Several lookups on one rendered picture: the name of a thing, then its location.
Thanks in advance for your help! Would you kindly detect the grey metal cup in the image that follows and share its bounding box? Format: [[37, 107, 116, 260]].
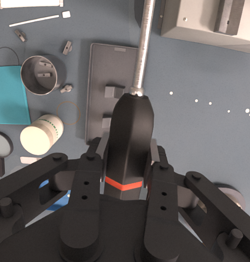
[[20, 54, 67, 96]]

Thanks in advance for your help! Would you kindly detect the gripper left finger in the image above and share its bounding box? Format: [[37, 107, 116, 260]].
[[0, 131, 109, 256]]

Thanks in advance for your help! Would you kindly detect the white label strip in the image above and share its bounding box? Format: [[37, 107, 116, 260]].
[[20, 156, 43, 165]]

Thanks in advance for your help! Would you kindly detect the dark grey block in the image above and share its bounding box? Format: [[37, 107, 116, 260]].
[[213, 0, 246, 36]]

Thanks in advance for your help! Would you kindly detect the beige module body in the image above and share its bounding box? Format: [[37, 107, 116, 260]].
[[159, 0, 250, 55]]

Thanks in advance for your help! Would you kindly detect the grey tape roll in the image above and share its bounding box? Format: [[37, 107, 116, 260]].
[[206, 182, 246, 213]]

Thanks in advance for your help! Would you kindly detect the black magnifying glass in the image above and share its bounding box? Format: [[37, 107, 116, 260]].
[[0, 131, 14, 178]]

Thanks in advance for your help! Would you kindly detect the white stick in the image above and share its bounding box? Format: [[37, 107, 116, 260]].
[[8, 14, 60, 28]]

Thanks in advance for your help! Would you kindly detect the white canister with green marks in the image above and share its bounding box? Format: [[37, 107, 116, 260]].
[[19, 113, 65, 156]]

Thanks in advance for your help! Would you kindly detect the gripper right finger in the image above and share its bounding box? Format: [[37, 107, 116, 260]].
[[143, 139, 250, 258]]

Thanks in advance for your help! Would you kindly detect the blue flat pad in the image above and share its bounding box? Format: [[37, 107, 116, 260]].
[[38, 179, 71, 212]]

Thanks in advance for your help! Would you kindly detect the white box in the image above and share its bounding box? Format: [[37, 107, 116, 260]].
[[0, 0, 64, 10]]

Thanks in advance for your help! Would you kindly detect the black screwdriver with red band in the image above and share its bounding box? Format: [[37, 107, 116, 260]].
[[103, 0, 156, 201]]

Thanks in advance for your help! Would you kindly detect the teal bag with black handle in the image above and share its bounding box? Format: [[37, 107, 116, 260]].
[[0, 46, 32, 125]]

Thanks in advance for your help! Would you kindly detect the grey tool tray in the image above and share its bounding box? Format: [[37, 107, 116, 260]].
[[85, 43, 140, 146]]

